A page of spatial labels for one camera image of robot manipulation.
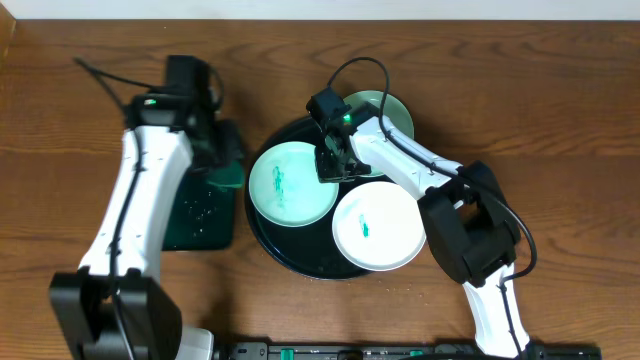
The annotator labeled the green sponge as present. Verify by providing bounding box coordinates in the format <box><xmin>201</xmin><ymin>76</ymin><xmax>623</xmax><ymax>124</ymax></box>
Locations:
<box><xmin>206</xmin><ymin>161</ymin><xmax>245</xmax><ymax>189</ymax></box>

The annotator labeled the light green plate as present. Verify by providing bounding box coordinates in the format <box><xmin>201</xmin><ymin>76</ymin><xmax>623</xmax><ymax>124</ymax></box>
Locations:
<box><xmin>248</xmin><ymin>141</ymin><xmax>339</xmax><ymax>227</ymax></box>
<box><xmin>342</xmin><ymin>89</ymin><xmax>416</xmax><ymax>179</ymax></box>

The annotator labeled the light green plate back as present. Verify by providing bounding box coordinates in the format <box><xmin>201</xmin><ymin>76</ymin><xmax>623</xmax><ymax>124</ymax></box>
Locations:
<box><xmin>342</xmin><ymin>89</ymin><xmax>416</xmax><ymax>179</ymax></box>

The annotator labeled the white plate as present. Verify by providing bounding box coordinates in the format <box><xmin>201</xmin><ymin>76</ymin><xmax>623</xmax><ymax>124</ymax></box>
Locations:
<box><xmin>332</xmin><ymin>181</ymin><xmax>426</xmax><ymax>272</ymax></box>

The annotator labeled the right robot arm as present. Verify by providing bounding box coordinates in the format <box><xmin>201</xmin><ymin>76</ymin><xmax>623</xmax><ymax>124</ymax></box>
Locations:
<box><xmin>306</xmin><ymin>98</ymin><xmax>533</xmax><ymax>359</ymax></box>

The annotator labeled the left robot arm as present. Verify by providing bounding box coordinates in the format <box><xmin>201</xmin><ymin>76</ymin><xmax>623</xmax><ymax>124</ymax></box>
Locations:
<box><xmin>49</xmin><ymin>93</ymin><xmax>242</xmax><ymax>359</ymax></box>

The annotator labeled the rectangular black tray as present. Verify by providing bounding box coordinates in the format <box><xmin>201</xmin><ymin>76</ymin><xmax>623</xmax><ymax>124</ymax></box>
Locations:
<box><xmin>163</xmin><ymin>169</ymin><xmax>241</xmax><ymax>251</ymax></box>

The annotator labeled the round black tray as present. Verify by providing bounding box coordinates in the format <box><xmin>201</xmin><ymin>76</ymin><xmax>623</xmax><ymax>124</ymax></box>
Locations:
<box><xmin>245</xmin><ymin>118</ymin><xmax>392</xmax><ymax>280</ymax></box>

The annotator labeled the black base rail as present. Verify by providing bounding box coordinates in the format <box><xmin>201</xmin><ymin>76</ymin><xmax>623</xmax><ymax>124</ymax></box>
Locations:
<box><xmin>212</xmin><ymin>342</ymin><xmax>603</xmax><ymax>360</ymax></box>

